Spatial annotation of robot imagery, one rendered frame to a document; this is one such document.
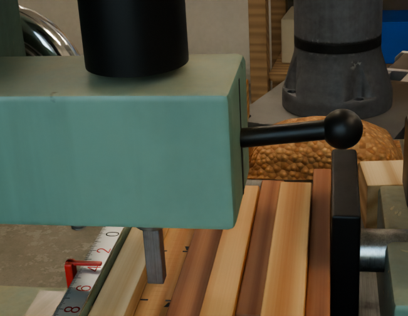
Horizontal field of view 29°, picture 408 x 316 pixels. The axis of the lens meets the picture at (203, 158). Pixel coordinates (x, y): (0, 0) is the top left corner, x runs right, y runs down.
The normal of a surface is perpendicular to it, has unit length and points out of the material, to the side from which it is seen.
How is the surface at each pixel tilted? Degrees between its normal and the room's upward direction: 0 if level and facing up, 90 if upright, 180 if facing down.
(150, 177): 90
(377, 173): 0
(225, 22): 90
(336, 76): 72
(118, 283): 0
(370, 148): 35
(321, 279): 0
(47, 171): 90
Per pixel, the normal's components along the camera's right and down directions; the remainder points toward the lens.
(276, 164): -0.34, 0.08
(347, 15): 0.05, 0.39
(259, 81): -0.24, 0.39
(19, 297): -0.06, -0.92
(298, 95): -0.78, -0.02
